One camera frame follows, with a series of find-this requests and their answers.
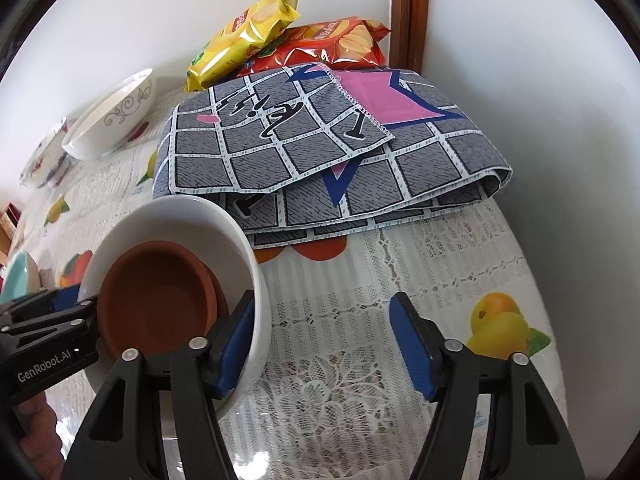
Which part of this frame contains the brown clay dish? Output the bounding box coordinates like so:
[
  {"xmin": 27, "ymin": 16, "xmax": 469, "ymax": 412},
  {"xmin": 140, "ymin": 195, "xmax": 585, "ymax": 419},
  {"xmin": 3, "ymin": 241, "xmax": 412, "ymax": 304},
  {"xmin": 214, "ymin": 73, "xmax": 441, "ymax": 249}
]
[{"xmin": 96, "ymin": 240, "xmax": 229, "ymax": 360}]

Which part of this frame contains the person's left hand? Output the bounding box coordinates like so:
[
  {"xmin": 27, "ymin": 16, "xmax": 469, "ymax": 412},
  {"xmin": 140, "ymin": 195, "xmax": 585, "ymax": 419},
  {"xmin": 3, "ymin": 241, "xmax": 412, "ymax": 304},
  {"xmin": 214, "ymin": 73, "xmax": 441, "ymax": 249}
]
[{"xmin": 18, "ymin": 392, "xmax": 64, "ymax": 479}]

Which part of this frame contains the teal bowl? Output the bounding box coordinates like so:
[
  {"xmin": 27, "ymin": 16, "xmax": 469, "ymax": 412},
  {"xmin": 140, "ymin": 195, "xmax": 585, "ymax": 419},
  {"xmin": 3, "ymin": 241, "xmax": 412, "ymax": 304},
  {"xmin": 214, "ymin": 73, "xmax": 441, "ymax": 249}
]
[{"xmin": 1, "ymin": 252, "xmax": 41, "ymax": 304}]

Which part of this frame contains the wooden side shelf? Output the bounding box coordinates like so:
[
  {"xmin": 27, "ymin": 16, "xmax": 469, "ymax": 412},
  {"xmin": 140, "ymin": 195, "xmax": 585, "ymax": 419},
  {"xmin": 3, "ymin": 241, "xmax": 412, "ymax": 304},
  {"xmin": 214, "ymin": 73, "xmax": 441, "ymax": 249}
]
[{"xmin": 0, "ymin": 203, "xmax": 21, "ymax": 266}]

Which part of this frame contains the blue crane pattern bowl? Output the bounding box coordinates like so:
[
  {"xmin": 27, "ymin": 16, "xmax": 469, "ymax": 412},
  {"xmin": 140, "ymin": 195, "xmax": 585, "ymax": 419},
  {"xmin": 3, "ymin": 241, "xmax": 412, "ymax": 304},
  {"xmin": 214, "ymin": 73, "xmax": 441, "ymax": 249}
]
[{"xmin": 18, "ymin": 117, "xmax": 72, "ymax": 190}]

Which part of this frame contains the large white bowl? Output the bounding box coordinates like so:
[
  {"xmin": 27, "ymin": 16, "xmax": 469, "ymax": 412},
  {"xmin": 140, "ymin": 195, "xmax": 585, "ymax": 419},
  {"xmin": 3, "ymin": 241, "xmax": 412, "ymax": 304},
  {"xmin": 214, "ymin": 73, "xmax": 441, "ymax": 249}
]
[{"xmin": 62, "ymin": 68, "xmax": 157, "ymax": 160}]

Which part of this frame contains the grey checked folded cloth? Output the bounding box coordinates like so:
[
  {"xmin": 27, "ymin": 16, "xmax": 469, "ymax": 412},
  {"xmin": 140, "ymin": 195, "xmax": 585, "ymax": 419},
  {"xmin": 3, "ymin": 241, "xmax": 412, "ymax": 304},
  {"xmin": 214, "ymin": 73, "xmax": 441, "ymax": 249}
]
[{"xmin": 152, "ymin": 63, "xmax": 513, "ymax": 248}]

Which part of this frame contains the yellow chip bag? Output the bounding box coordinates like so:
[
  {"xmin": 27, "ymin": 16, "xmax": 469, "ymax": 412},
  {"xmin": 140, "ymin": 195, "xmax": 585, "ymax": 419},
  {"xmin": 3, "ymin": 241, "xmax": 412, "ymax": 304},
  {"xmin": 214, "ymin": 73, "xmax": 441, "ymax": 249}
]
[{"xmin": 184, "ymin": 0, "xmax": 299, "ymax": 92}]

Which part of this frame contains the red chip bag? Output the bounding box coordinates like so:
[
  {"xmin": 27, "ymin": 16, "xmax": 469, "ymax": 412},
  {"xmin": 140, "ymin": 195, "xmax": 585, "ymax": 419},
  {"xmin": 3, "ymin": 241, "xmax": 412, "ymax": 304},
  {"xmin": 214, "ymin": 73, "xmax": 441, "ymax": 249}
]
[{"xmin": 238, "ymin": 16, "xmax": 390, "ymax": 76}]

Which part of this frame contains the brown wooden door frame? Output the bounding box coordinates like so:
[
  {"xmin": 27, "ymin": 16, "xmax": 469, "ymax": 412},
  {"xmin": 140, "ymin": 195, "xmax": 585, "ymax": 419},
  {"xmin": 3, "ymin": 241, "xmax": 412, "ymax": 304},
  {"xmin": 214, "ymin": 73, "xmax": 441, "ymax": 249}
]
[{"xmin": 387, "ymin": 0, "xmax": 430, "ymax": 73}]

